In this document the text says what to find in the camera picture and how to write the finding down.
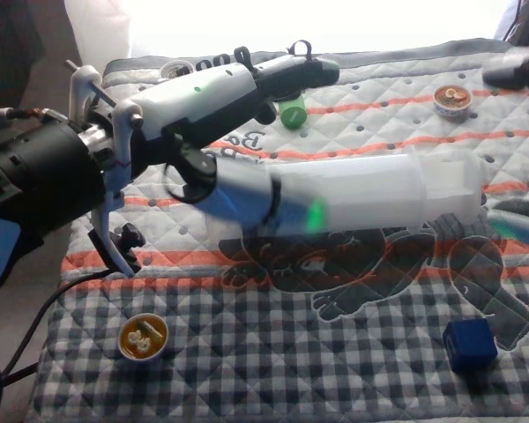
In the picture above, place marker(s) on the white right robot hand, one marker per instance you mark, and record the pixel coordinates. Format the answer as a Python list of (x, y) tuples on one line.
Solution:
[(507, 74)]

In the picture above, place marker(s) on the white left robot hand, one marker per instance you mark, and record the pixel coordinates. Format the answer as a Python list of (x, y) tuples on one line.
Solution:
[(194, 99)]

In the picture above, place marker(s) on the small toy soup bowl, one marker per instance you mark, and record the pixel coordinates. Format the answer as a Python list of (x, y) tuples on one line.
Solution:
[(176, 69)]

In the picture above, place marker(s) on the toy noodle bowl with egg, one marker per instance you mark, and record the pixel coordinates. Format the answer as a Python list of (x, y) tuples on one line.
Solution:
[(452, 102)]

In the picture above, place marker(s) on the green toy cylinder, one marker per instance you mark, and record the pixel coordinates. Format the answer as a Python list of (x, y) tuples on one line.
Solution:
[(293, 115)]

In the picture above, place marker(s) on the black curtain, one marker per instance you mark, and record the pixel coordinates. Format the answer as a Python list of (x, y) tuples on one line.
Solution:
[(9, 39)]

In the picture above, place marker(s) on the toy orange soup bowl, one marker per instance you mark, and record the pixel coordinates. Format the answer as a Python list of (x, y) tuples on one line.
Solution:
[(141, 338)]

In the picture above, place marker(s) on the grey quilt with printed bear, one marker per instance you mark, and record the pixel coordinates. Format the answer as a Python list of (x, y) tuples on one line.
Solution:
[(291, 352)]

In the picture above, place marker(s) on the blue cube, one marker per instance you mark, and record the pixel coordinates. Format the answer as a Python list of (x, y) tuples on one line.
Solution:
[(469, 346)]

